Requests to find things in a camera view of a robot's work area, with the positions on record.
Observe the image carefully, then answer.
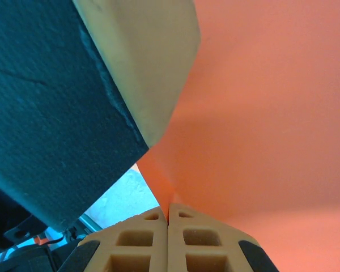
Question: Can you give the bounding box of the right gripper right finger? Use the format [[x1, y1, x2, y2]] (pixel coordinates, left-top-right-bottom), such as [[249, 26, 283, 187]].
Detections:
[[167, 202, 280, 272]]

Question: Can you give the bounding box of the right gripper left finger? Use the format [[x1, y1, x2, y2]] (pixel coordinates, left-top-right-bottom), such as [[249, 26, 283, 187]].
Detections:
[[58, 206, 168, 272]]

